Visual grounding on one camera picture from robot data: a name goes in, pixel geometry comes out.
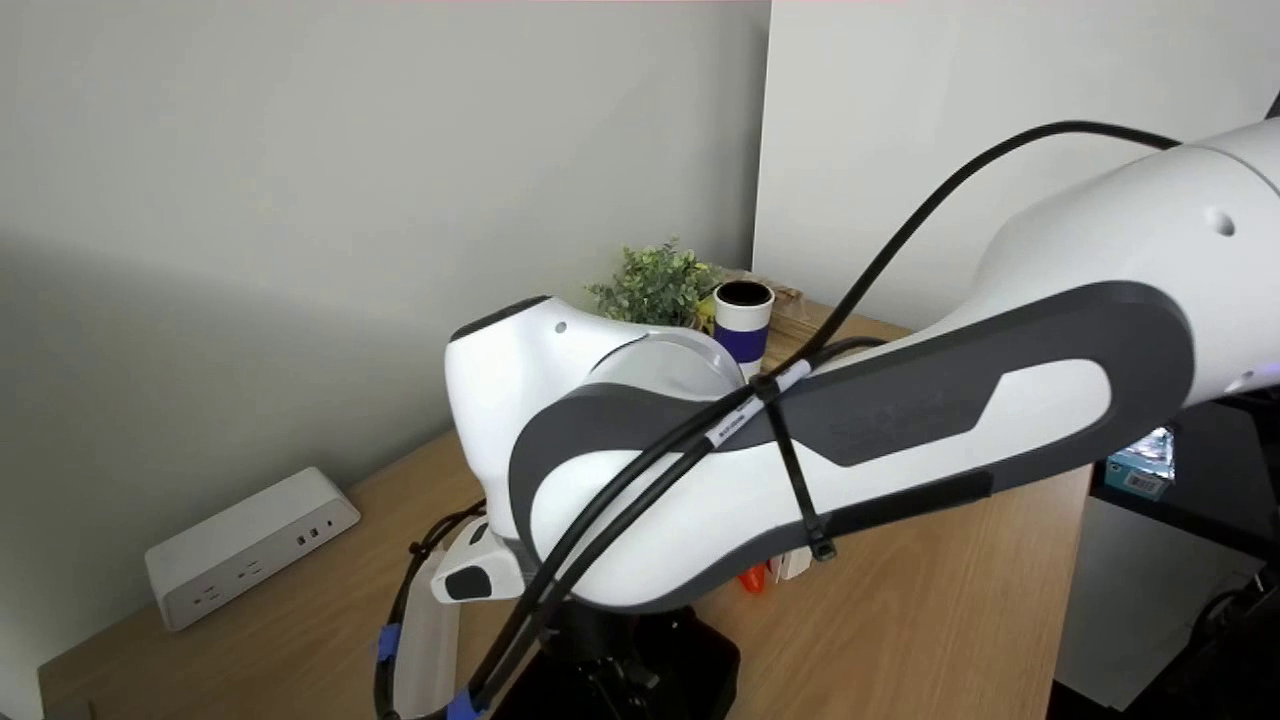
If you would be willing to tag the white power strip box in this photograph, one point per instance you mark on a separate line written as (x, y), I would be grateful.
(247, 544)

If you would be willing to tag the black side table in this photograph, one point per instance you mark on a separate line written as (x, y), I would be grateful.
(1224, 494)

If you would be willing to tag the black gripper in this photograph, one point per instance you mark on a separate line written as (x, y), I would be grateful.
(606, 652)

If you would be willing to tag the white mug with purple band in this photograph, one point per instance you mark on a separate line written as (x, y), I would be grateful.
(746, 322)

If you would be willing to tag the teal box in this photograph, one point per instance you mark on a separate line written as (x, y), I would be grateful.
(1144, 460)

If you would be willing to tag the red strawberry toy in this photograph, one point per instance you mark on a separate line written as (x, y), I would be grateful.
(756, 578)

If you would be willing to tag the green plant in pink pot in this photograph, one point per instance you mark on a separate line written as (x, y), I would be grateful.
(655, 285)

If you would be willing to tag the white card box red print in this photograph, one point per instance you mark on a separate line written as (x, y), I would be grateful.
(792, 561)

